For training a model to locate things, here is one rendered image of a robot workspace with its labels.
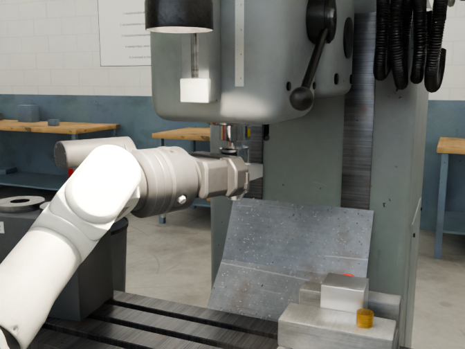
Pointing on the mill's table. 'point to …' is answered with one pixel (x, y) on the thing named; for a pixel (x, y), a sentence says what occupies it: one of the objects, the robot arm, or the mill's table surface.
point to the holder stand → (60, 307)
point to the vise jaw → (331, 329)
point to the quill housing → (241, 65)
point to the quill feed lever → (320, 7)
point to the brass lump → (365, 318)
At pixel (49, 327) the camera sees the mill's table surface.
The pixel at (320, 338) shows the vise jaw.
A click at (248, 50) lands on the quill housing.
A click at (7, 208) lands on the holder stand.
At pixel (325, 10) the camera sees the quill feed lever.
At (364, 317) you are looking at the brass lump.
